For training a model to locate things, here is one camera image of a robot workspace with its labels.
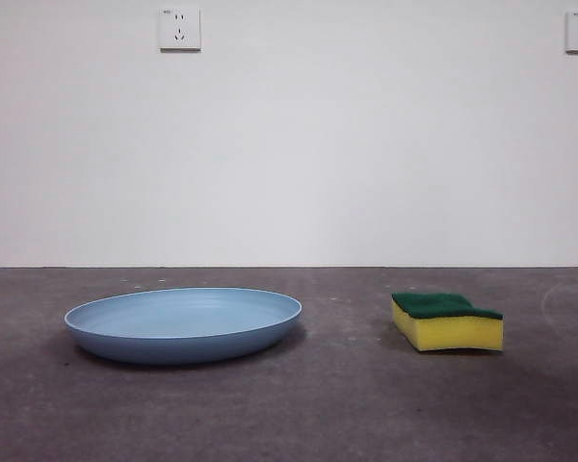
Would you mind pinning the round light blue plate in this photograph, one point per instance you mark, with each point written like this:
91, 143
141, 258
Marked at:
183, 320

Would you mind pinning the yellow sponge with green scourer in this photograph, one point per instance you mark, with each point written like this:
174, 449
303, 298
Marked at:
448, 332

